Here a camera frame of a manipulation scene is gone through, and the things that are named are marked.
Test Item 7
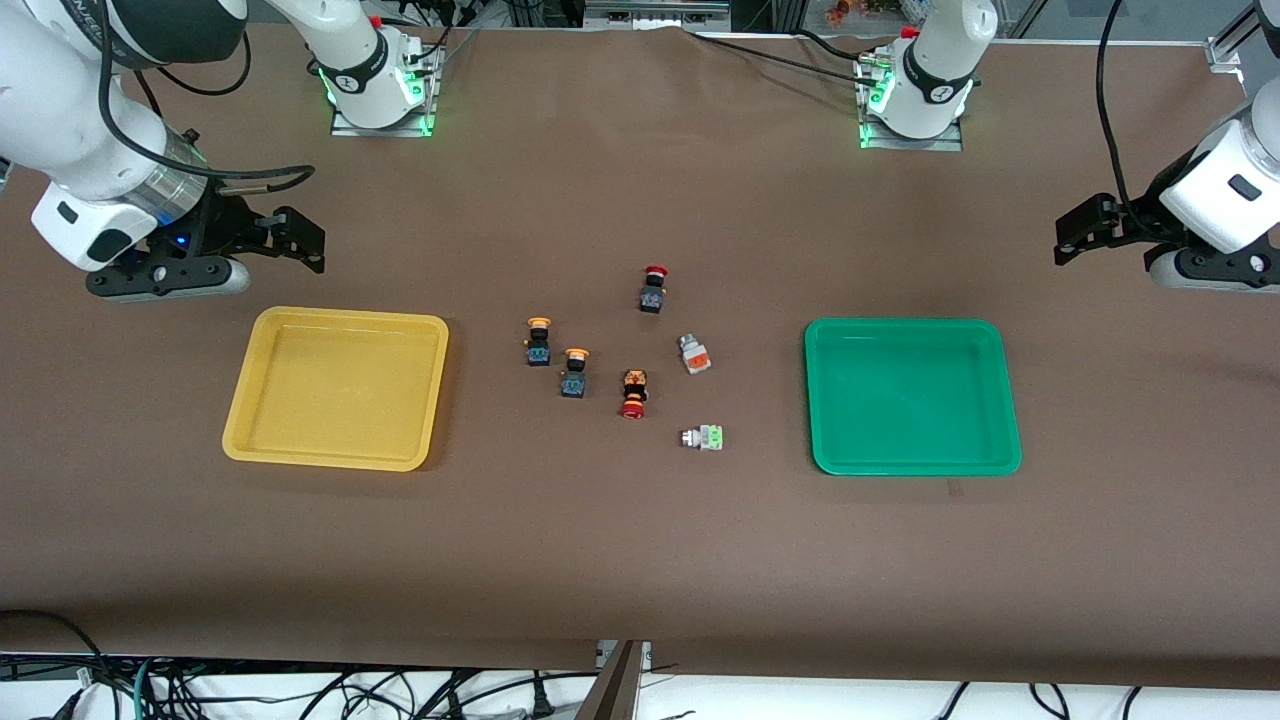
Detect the black cable on table cover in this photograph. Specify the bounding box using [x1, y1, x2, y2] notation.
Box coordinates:
[685, 28, 883, 87]

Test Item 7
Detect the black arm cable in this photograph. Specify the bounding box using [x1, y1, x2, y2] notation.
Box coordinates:
[1096, 0, 1167, 237]
[95, 25, 317, 193]

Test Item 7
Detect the yellow plastic tray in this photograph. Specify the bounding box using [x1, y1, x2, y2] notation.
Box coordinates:
[221, 306, 450, 473]

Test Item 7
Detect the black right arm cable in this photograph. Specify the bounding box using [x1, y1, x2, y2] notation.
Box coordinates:
[95, 25, 317, 193]

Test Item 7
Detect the green plastic tray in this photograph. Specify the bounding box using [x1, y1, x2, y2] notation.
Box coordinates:
[804, 317, 1023, 477]

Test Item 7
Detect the grey equipment box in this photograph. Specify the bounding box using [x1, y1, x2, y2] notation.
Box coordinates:
[584, 0, 732, 32]

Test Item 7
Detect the aluminium frame profile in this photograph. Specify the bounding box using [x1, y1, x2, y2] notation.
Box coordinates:
[1204, 0, 1264, 73]

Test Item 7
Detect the grey metal table leg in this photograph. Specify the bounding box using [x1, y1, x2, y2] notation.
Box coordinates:
[574, 640, 645, 720]

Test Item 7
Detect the thick black floor cable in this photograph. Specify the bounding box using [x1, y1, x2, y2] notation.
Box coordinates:
[0, 609, 107, 693]

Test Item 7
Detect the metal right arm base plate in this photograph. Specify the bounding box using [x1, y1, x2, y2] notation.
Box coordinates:
[330, 40, 443, 139]

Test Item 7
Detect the brown table cover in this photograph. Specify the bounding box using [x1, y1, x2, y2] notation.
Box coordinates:
[0, 20, 1280, 691]

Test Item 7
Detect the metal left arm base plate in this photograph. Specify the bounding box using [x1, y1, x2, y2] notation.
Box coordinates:
[856, 55, 965, 154]

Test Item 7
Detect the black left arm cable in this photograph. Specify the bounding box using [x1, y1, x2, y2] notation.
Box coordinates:
[1096, 0, 1167, 237]

